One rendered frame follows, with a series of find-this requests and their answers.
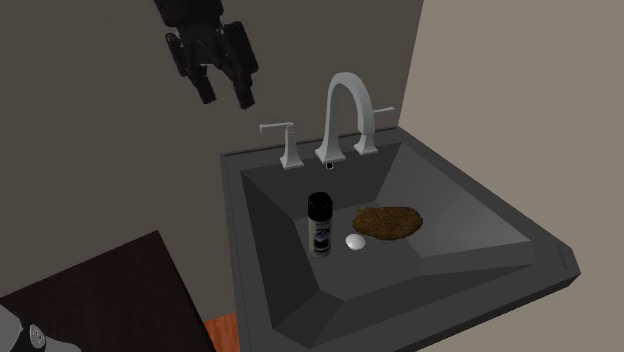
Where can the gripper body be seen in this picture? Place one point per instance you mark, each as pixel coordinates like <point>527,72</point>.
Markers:
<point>192,14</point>

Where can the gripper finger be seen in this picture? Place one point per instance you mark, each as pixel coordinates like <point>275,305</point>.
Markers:
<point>241,63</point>
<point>195,73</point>

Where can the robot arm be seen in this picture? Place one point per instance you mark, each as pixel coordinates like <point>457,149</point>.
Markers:
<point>10,329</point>

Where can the silver arched faucet spout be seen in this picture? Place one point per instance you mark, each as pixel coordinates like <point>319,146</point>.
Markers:
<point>347,83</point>

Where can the black spray can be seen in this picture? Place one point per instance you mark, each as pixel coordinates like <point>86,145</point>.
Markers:
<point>320,229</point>

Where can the small white round object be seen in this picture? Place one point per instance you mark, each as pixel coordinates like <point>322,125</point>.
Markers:
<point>355,242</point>

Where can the dark grey sink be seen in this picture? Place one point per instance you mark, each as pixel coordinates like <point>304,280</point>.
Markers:
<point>453,214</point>

